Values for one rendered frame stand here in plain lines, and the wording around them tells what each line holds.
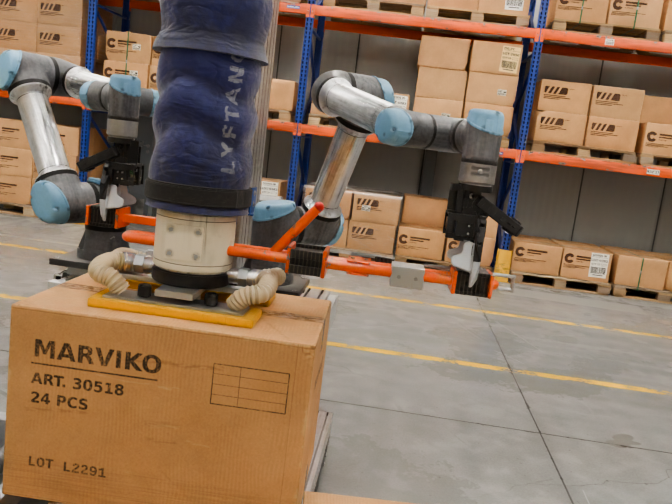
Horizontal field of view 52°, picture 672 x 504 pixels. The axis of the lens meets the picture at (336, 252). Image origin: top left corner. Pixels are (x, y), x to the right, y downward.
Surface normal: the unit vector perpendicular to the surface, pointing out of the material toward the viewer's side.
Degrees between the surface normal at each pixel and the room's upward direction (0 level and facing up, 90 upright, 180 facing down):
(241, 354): 90
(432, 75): 89
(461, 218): 90
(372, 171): 90
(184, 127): 74
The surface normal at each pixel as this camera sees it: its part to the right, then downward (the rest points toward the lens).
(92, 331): -0.07, 0.15
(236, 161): 0.79, -0.07
